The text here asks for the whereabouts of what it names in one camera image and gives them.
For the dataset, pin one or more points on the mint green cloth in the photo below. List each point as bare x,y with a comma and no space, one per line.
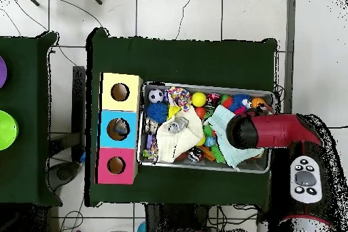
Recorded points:
218,123

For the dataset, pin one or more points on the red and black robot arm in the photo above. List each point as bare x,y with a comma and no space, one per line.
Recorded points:
277,131

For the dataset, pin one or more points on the wooden box with three holes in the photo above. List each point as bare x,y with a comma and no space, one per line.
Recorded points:
133,101

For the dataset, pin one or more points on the silver mesh bin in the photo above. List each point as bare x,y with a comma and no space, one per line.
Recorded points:
252,166

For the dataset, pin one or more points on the blue spiky ball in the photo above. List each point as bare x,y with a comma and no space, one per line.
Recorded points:
157,112

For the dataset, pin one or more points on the small soccer ball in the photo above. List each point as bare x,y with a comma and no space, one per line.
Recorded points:
156,96

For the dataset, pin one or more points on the cream cloth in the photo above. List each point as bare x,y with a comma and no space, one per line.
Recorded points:
174,142

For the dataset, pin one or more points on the orange ball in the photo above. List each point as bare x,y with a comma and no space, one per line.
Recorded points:
201,112

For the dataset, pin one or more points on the yellow ball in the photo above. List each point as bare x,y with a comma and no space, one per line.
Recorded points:
199,99

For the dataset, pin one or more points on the dark green tablecloth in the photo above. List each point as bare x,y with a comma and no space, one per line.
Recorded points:
176,57

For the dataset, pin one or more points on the blue spiky toy with eyes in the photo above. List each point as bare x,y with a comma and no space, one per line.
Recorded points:
238,100

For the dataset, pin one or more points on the small orange basketball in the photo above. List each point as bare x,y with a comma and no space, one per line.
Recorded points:
257,102

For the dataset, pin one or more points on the blue round object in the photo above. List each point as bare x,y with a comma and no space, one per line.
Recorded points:
142,228

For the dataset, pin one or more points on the side table with green cloth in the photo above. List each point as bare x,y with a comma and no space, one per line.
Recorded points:
24,106

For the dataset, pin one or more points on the lime green disc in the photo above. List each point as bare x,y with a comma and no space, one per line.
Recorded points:
6,130

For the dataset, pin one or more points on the purple disc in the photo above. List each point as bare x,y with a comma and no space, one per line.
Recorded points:
2,72

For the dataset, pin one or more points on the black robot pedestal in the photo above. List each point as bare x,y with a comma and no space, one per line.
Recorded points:
174,218

